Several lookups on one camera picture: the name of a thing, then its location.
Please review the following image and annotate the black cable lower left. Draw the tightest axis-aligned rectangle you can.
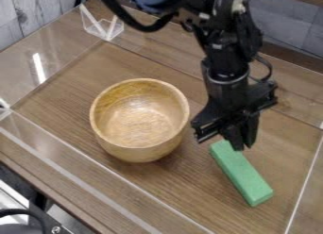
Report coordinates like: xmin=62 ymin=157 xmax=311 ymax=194
xmin=0 ymin=208 xmax=36 ymax=234

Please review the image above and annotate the round wooden bowl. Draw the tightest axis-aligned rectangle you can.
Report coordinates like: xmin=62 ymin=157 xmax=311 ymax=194
xmin=90 ymin=78 xmax=190 ymax=163

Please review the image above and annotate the clear acrylic corner bracket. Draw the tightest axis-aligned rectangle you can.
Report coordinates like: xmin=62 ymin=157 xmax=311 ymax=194
xmin=80 ymin=4 xmax=126 ymax=42

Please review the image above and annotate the black metal table frame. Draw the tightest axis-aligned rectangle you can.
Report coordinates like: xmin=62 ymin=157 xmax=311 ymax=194
xmin=0 ymin=163 xmax=96 ymax=234

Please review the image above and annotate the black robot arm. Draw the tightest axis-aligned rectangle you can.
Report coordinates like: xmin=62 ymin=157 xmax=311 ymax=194
xmin=102 ymin=0 xmax=278 ymax=151

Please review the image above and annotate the green rectangular block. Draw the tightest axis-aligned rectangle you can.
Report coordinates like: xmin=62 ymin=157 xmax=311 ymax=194
xmin=210 ymin=140 xmax=274 ymax=207

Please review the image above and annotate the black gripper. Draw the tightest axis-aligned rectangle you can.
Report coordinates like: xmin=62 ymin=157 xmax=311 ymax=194
xmin=191 ymin=59 xmax=278 ymax=151

